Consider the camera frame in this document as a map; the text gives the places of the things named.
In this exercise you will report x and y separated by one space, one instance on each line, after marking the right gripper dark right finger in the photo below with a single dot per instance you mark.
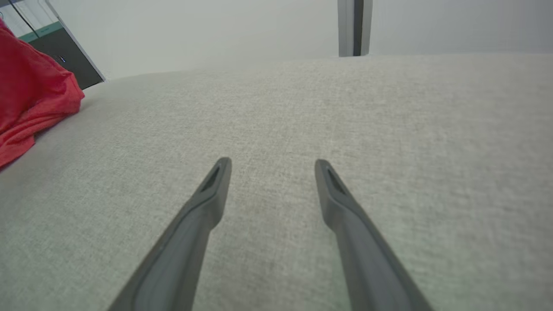
367 259

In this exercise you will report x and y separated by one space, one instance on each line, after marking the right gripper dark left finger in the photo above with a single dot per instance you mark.
181 250

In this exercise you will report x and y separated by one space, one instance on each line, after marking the red garment with white stripes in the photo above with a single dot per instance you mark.
30 86

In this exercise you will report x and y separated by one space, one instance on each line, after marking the grey fabric sofa surface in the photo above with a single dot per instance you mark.
389 129

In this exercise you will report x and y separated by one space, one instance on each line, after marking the dark panel with teal stripe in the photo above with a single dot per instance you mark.
73 60

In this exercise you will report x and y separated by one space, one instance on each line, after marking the grey metal partition post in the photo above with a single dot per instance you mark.
354 26

